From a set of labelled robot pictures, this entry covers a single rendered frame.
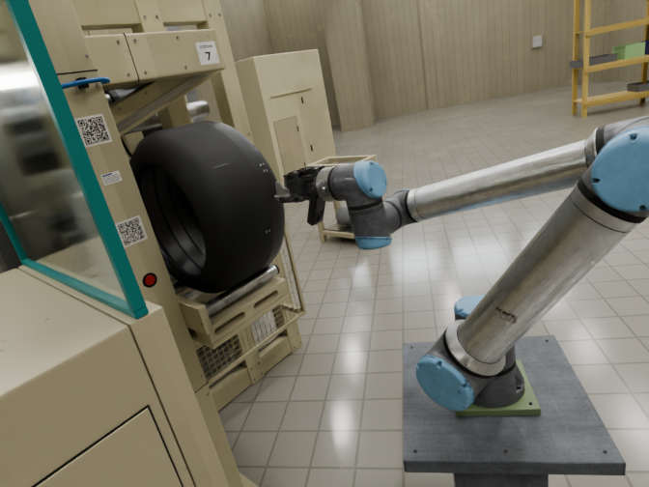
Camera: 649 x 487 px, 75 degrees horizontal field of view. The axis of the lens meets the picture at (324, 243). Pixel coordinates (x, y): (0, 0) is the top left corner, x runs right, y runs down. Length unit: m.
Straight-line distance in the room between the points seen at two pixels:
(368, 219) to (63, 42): 0.88
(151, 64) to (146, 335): 1.23
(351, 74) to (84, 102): 11.85
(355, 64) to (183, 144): 11.71
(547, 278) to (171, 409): 0.67
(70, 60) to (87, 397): 0.91
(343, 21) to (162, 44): 11.41
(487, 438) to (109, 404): 0.92
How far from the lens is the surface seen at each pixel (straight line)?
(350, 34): 12.98
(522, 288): 0.89
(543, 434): 1.29
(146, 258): 1.37
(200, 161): 1.30
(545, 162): 0.96
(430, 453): 1.23
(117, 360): 0.63
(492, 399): 1.29
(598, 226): 0.81
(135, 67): 1.68
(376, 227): 1.04
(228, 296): 1.46
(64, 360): 0.61
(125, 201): 1.33
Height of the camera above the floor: 1.52
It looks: 21 degrees down
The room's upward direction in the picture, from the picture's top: 11 degrees counter-clockwise
